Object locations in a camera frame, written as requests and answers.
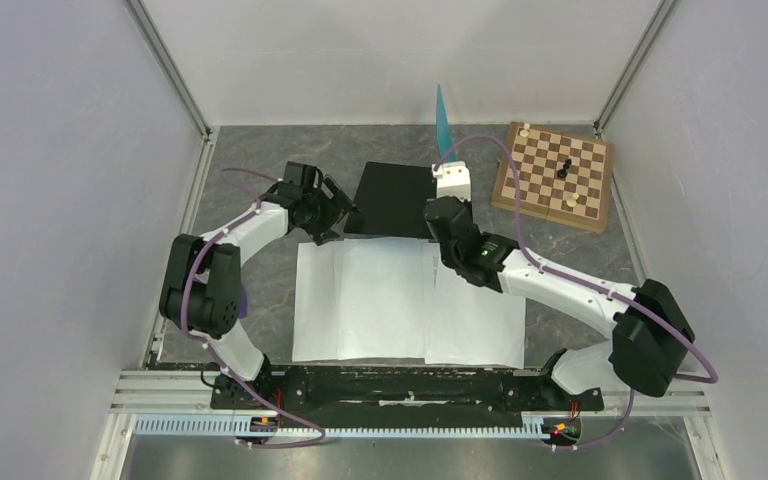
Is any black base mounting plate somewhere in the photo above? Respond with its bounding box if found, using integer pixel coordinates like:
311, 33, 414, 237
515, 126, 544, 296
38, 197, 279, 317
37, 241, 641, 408
210, 365, 604, 429

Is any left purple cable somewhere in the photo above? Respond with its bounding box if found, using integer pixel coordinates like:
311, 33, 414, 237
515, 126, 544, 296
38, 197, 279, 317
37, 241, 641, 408
179, 166, 327, 450

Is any wooden chessboard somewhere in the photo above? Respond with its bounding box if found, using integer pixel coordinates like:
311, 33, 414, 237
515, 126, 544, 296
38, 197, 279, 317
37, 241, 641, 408
491, 122, 614, 233

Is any right white paper sheet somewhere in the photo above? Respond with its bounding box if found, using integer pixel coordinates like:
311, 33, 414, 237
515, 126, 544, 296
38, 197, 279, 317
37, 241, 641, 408
422, 243, 526, 368

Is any black blue file folder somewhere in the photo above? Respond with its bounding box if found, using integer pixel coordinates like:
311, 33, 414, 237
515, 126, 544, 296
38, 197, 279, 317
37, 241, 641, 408
342, 84, 458, 241

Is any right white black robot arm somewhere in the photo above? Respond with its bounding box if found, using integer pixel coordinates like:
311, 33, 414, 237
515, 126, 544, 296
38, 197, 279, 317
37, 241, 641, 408
423, 196, 695, 408

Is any white slotted cable duct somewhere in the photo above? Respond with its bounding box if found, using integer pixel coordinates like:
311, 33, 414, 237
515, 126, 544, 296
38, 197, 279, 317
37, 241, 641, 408
134, 414, 550, 440

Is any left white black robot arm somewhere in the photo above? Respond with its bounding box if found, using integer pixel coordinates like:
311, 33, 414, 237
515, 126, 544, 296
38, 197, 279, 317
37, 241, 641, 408
159, 162, 358, 408

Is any white chess piece bottom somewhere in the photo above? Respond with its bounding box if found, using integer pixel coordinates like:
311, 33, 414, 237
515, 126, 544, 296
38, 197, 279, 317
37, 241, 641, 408
566, 193, 579, 209

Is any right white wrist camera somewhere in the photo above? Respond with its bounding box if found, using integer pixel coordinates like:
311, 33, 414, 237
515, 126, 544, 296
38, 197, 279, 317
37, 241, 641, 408
432, 161, 472, 202

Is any black chess piece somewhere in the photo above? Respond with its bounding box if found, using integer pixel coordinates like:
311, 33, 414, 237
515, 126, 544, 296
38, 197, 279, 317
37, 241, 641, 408
556, 158, 573, 180

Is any purple stapler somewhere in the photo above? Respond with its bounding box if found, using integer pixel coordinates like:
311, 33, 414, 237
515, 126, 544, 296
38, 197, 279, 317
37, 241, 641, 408
237, 284, 249, 319

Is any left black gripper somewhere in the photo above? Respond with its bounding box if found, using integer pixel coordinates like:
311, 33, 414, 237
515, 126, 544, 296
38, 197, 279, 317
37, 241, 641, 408
301, 176, 362, 246

